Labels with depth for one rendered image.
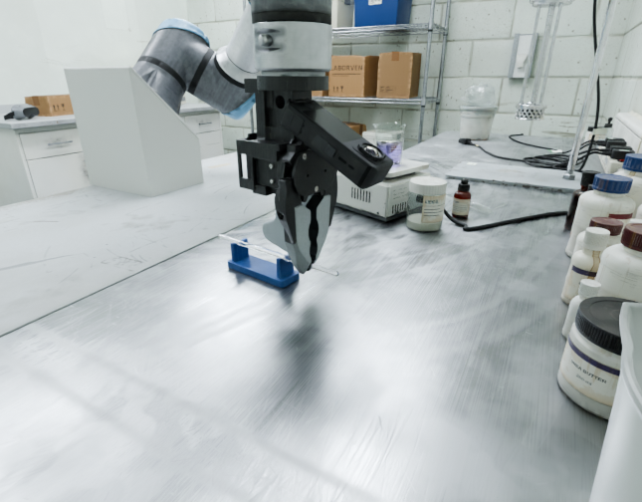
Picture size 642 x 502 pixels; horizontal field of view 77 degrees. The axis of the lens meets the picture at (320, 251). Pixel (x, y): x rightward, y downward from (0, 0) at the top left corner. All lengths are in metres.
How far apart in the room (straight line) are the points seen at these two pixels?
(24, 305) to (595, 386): 0.56
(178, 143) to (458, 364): 0.76
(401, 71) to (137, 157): 2.26
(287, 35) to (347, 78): 2.70
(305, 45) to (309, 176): 0.12
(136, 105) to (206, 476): 0.73
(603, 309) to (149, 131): 0.81
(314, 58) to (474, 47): 2.82
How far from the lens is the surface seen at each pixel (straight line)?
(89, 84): 1.01
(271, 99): 0.44
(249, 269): 0.52
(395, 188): 0.70
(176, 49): 1.05
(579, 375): 0.38
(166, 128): 0.94
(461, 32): 3.22
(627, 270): 0.45
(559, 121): 3.15
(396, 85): 2.95
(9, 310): 0.56
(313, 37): 0.40
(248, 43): 0.98
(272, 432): 0.32
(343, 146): 0.38
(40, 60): 3.61
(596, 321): 0.36
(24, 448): 0.37
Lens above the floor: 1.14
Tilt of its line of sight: 24 degrees down
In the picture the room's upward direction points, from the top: straight up
